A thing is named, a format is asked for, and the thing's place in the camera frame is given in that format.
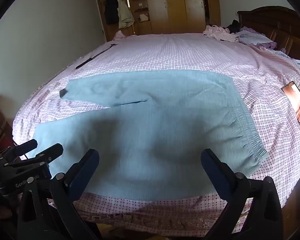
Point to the smartphone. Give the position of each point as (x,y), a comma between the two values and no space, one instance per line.
(296,97)

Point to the grey sweater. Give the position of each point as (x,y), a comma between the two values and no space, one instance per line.
(152,130)

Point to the wooden wardrobe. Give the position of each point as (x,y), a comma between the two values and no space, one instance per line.
(175,5)

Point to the lilac ruffled pillow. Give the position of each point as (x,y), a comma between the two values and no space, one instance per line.
(255,38)

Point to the dark cloth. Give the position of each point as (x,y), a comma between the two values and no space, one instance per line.
(233,26)

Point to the dark hanging jacket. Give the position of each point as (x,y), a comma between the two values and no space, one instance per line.
(111,10)

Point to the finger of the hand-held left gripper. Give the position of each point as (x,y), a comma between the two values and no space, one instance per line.
(26,147)
(51,152)

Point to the beige hanging jacket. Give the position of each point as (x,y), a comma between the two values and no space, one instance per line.
(125,12)

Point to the crumpled pink cloth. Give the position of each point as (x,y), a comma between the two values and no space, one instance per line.
(220,33)

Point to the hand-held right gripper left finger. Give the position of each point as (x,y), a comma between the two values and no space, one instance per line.
(86,172)

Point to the black telescopic stick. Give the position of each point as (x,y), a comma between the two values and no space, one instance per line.
(90,60)

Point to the wooden nightstand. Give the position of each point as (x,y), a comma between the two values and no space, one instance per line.
(3,130)

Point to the bed with pink checked sheet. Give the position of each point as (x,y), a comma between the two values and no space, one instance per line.
(165,52)

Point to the dark wooden headboard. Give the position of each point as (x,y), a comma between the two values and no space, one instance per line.
(265,17)

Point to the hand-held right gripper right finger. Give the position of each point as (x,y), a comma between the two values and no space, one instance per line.
(215,175)

